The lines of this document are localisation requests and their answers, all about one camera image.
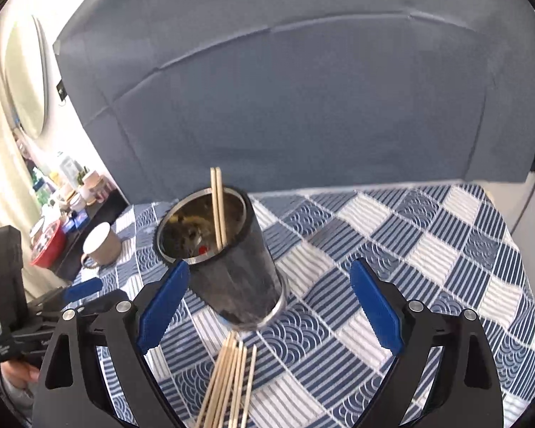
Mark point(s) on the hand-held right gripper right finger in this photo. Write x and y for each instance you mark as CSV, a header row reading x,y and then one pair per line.
x,y
376,307

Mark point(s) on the blue white checkered tablecloth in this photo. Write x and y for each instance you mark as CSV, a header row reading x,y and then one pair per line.
x,y
383,232

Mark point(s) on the grey fabric backdrop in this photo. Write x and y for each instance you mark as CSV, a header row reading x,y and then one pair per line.
x,y
294,98

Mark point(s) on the person's left forearm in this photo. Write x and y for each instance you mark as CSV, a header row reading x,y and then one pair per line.
x,y
4,403

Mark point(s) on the white plastic bottle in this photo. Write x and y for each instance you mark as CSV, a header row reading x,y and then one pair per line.
x,y
67,168

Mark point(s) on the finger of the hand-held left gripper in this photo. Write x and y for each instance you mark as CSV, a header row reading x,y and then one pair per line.
x,y
105,302
84,288

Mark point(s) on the black backdrop clip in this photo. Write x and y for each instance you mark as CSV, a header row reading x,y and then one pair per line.
x,y
61,91

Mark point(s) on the light wooden chopstick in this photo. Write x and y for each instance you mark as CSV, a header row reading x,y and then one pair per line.
x,y
221,205
215,205

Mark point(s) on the pile of wooden chopsticks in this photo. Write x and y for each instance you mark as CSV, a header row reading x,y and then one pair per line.
x,y
225,379

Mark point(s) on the white paper cup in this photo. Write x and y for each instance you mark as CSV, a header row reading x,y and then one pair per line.
x,y
102,245

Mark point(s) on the black side table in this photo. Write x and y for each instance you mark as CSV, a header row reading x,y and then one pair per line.
x,y
99,215

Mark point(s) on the shiny metal cup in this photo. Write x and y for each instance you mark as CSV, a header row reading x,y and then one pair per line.
x,y
245,276

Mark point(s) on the person's left hand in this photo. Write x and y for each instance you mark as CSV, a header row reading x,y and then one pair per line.
x,y
20,372

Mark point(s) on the pink cup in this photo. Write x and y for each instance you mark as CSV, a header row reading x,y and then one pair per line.
x,y
91,185

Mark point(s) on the red bowl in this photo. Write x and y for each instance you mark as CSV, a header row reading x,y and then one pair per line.
x,y
49,249

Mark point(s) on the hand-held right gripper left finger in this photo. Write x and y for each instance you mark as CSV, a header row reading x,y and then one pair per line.
x,y
165,307

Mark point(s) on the green bottle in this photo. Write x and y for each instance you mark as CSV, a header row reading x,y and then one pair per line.
x,y
39,183

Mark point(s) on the oval wall mirror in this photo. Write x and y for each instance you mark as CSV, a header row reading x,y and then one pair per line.
x,y
26,76

